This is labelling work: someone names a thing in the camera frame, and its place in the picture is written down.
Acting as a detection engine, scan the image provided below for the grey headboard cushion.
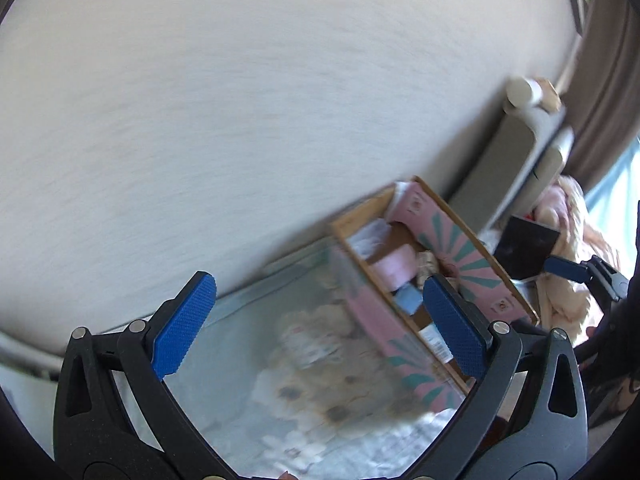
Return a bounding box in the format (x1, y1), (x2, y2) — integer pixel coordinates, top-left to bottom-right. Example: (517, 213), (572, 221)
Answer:
(447, 102), (576, 233)

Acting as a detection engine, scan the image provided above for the brown curtain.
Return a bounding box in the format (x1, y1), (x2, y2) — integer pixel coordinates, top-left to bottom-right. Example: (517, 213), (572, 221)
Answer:
(552, 0), (640, 201)

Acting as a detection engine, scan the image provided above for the pink printed cardboard box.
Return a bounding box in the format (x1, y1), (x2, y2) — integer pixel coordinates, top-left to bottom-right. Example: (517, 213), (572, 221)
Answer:
(327, 176), (541, 413)

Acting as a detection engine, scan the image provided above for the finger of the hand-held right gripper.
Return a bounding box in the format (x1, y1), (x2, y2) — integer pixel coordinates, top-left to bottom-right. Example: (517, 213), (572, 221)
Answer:
(544, 255), (631, 306)

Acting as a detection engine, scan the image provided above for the small beige object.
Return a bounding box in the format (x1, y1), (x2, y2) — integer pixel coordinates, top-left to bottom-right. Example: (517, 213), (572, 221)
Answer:
(537, 79), (563, 111)

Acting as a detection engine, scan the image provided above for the floral bedsheet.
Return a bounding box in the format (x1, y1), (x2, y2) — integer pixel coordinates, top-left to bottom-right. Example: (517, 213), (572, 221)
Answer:
(0, 240), (501, 480)

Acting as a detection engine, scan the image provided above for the black tablet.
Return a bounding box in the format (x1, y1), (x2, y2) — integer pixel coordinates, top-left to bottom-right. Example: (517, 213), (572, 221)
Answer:
(492, 215), (562, 281)

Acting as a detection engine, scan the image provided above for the patterned tissue pack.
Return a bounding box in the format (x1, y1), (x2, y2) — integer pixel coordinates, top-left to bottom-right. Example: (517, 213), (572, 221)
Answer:
(347, 220), (393, 261)

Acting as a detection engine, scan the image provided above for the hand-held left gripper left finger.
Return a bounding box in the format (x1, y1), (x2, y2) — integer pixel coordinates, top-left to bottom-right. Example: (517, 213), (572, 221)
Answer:
(52, 271), (236, 480)

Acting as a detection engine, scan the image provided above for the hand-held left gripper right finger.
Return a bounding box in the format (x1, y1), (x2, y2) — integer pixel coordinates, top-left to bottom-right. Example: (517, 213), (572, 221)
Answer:
(400, 276), (588, 480)

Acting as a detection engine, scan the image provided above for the small blue box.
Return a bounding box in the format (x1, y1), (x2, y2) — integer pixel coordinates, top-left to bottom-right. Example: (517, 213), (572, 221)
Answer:
(392, 282), (426, 317)

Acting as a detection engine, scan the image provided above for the pink blanket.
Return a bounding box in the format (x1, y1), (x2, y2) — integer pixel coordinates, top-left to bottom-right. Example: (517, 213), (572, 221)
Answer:
(530, 175), (621, 346)

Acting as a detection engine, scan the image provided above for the blue and white barcode box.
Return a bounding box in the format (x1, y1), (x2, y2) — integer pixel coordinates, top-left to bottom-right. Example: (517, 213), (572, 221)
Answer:
(417, 322), (453, 365)

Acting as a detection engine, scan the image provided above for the white cup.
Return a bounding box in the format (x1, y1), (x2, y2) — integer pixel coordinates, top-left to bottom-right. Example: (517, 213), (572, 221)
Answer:
(506, 76), (543, 110)

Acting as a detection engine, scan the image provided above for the white patterned small box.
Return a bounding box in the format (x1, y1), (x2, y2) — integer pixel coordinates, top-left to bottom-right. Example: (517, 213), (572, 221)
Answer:
(416, 250), (441, 283)

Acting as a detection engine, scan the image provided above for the pink soft pad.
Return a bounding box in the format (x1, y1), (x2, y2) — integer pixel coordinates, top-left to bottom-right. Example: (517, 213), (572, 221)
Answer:
(372, 246), (417, 292)

